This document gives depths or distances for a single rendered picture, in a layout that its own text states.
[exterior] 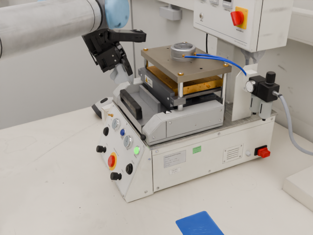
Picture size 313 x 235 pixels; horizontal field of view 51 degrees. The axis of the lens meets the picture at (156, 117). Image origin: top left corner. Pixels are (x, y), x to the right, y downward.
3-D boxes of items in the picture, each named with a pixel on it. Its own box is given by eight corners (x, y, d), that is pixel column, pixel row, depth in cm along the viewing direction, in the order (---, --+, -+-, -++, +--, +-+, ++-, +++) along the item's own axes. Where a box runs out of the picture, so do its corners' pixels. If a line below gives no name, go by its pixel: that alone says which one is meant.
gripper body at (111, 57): (97, 66, 98) (77, 30, 91) (121, 52, 99) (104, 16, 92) (105, 75, 92) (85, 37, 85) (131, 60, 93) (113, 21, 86)
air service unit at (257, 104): (248, 105, 104) (253, 60, 97) (280, 126, 93) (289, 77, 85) (234, 108, 102) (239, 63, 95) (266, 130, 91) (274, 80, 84)
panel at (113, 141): (97, 148, 124) (113, 103, 118) (124, 198, 100) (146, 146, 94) (92, 147, 123) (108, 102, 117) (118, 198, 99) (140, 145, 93)
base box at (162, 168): (215, 115, 144) (218, 79, 136) (275, 162, 114) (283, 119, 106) (96, 146, 126) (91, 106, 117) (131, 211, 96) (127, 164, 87)
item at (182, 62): (200, 63, 125) (202, 29, 118) (254, 94, 100) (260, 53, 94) (141, 74, 116) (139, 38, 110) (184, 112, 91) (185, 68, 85)
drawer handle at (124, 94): (125, 99, 111) (125, 88, 109) (142, 118, 99) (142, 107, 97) (119, 100, 110) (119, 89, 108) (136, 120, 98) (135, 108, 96)
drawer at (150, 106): (191, 89, 125) (192, 70, 121) (225, 114, 107) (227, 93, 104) (117, 106, 115) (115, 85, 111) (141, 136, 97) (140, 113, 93)
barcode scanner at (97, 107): (131, 103, 156) (130, 88, 152) (139, 110, 150) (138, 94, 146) (91, 114, 148) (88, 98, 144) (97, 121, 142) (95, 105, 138)
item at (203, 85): (189, 69, 120) (190, 44, 115) (225, 92, 102) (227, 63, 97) (146, 78, 114) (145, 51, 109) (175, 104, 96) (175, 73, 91)
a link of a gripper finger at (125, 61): (124, 72, 98) (112, 48, 93) (129, 70, 99) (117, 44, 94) (129, 78, 95) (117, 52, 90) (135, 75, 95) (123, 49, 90)
